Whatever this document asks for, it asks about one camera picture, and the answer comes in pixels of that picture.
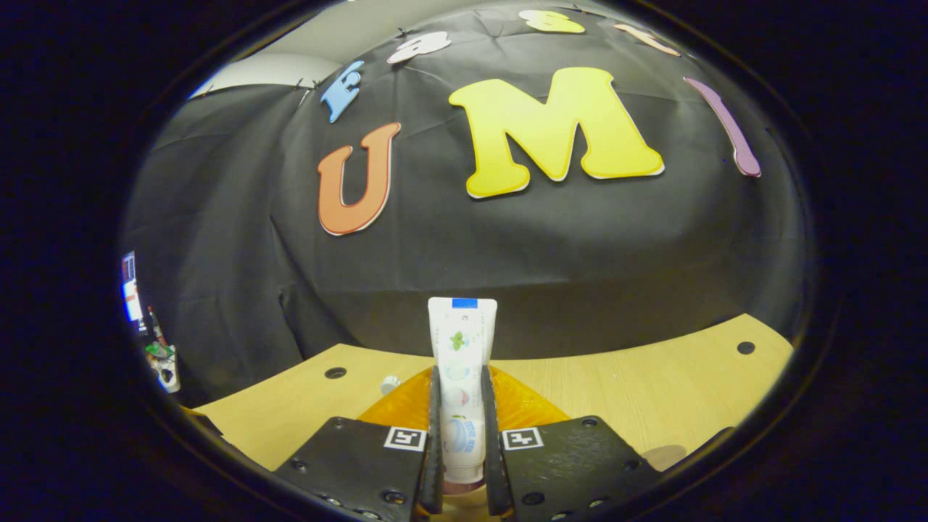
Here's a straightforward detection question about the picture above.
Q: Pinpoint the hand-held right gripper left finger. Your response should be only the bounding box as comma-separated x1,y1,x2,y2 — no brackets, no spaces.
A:
274,366,444,521

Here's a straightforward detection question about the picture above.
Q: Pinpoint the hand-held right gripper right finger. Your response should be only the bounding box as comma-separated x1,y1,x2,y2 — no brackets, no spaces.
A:
481,365,662,521

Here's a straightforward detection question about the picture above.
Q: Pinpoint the round brown coaster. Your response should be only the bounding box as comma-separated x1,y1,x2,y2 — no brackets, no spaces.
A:
642,444,689,472

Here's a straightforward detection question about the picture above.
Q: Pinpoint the white toothpaste tube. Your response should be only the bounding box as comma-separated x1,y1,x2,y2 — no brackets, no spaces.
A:
427,297,499,485

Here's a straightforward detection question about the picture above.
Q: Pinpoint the wooden desktop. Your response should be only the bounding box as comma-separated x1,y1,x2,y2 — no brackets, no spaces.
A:
181,313,795,522

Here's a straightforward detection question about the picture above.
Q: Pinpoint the white plastic object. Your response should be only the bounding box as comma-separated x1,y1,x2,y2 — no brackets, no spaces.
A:
149,345,181,394

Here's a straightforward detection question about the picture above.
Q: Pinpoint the black backdrop cloth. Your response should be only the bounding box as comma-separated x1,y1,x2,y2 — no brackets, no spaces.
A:
120,0,809,407

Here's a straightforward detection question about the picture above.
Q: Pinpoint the blue lit screen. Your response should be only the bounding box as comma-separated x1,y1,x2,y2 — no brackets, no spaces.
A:
121,251,144,324

